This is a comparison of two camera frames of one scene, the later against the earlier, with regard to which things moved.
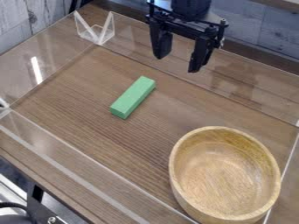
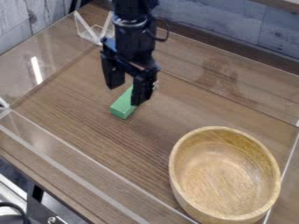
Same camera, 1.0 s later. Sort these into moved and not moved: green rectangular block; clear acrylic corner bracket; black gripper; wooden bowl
Moved: black gripper
Not moved: green rectangular block; clear acrylic corner bracket; wooden bowl
